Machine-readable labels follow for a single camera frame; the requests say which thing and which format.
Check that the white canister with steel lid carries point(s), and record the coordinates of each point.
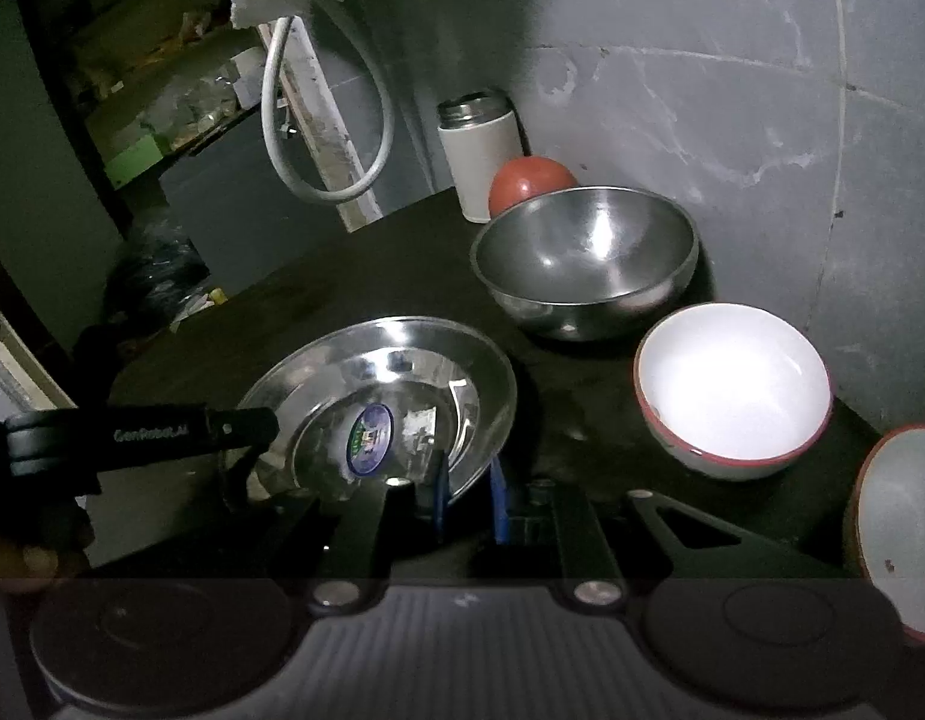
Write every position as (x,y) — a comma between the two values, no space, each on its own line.
(470,157)

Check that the steel plate with sticker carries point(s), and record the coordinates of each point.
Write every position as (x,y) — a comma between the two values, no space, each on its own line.
(402,382)

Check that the red ball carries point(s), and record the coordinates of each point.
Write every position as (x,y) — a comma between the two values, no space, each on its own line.
(526,180)

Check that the white bowl with red rim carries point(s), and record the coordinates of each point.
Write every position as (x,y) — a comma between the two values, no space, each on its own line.
(732,390)

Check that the black plastic bag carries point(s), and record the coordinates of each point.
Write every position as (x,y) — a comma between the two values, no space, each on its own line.
(154,270)

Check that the person's left hand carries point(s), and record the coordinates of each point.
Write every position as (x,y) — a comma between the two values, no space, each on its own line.
(38,561)

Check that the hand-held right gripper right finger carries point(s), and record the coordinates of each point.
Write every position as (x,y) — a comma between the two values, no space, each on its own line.
(498,502)

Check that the cluttered shelf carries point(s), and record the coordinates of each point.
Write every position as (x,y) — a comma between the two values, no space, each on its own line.
(169,90)

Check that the red bowl with white inside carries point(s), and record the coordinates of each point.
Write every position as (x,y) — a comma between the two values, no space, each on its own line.
(909,525)

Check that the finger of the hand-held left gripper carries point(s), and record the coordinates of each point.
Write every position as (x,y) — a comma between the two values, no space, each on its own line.
(132,439)

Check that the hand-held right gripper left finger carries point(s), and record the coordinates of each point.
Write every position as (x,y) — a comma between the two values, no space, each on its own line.
(440,495)

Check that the dark grey cabinet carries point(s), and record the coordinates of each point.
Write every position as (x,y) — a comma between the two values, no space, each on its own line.
(229,202)

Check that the white wooden post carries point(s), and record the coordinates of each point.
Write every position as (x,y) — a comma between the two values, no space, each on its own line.
(327,142)

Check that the white board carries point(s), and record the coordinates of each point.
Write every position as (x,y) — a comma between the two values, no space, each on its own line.
(12,367)

